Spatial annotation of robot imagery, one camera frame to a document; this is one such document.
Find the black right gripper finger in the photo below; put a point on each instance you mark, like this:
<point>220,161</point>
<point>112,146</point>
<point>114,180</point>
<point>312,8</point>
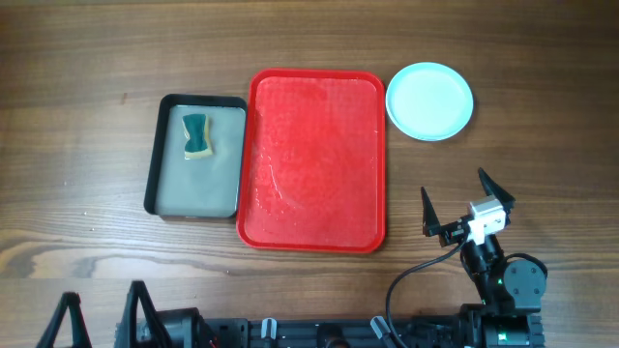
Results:
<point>431,224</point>
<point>492,188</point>

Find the mint plate back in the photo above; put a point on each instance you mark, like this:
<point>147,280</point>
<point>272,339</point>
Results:
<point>429,101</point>

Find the red plastic tray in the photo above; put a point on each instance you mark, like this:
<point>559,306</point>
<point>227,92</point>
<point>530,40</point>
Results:
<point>313,173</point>

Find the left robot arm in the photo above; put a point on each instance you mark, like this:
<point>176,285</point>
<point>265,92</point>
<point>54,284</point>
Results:
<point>141,324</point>

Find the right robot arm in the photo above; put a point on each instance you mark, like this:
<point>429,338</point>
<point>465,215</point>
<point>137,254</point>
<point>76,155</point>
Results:
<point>510,286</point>

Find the black water tray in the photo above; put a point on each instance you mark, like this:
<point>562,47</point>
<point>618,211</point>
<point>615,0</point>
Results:
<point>197,188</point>

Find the black base frame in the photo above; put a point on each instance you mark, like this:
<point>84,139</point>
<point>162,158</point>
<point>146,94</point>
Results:
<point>338,333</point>

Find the green yellow sponge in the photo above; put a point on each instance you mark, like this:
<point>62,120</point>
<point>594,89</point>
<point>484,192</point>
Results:
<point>196,130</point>

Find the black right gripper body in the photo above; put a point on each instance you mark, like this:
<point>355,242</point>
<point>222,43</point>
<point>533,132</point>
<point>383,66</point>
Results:
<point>451,235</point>

